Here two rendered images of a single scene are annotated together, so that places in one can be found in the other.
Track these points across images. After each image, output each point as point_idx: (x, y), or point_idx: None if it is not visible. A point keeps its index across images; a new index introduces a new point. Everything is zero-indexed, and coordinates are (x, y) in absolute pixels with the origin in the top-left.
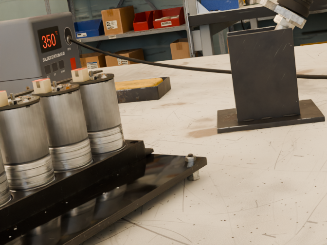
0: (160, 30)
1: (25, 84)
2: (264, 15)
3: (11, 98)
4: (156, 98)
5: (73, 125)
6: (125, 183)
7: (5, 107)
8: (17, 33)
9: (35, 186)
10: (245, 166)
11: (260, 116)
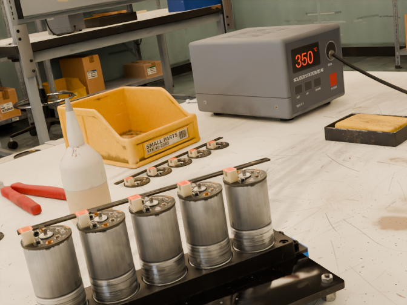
0: None
1: (274, 103)
2: None
3: (149, 202)
4: (392, 146)
5: (207, 229)
6: (248, 294)
7: (137, 214)
8: (271, 52)
9: (161, 283)
10: (392, 296)
11: None
